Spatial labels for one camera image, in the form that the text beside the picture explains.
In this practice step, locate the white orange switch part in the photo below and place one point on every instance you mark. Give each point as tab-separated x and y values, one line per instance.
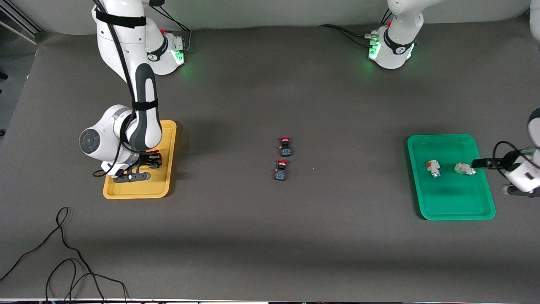
433	168

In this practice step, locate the yellow push button switch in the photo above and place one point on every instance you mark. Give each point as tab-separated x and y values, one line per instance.
154	165

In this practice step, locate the dark grey table mat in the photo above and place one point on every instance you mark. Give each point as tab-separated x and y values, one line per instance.
270	236

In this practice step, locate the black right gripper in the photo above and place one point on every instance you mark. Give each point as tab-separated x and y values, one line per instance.
146	160

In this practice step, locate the yellow plastic tray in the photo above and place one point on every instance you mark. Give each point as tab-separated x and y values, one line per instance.
166	139

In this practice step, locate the aluminium frame rail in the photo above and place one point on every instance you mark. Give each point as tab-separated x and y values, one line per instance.
12	17

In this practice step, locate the red push button switch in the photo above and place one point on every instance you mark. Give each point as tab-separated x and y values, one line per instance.
285	148
281	173

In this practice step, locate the green push button switch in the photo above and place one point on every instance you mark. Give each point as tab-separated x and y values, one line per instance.
463	169

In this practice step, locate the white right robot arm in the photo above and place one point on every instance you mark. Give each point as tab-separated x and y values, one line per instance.
122	50

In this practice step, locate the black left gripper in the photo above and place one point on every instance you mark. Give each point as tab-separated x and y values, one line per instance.
508	161

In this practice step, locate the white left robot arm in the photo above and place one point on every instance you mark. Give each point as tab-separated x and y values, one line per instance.
394	46

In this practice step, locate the green plastic tray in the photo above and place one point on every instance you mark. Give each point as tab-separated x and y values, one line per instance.
451	198

